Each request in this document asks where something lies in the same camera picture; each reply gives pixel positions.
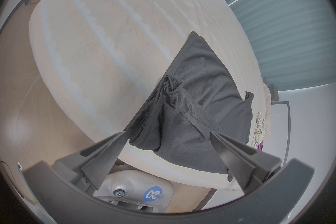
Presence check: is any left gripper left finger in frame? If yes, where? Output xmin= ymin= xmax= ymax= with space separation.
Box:
xmin=55 ymin=131 xmax=130 ymax=190

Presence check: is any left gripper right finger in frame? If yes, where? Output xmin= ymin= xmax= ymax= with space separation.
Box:
xmin=209 ymin=131 xmax=283 ymax=194

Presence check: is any black T-shirt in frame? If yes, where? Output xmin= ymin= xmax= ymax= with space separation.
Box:
xmin=123 ymin=31 xmax=256 ymax=183

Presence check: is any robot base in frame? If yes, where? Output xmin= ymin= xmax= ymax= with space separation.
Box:
xmin=93 ymin=169 xmax=174 ymax=214

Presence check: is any bed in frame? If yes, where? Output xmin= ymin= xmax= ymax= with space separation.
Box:
xmin=28 ymin=0 xmax=292 ymax=211

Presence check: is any white printed garment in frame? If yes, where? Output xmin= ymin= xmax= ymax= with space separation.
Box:
xmin=249 ymin=111 xmax=268 ymax=150

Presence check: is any pale pink pillow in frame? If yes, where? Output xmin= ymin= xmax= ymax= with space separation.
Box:
xmin=262 ymin=83 xmax=272 ymax=137

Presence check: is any grey bedside table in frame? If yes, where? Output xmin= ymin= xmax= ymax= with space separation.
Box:
xmin=262 ymin=77 xmax=279 ymax=101

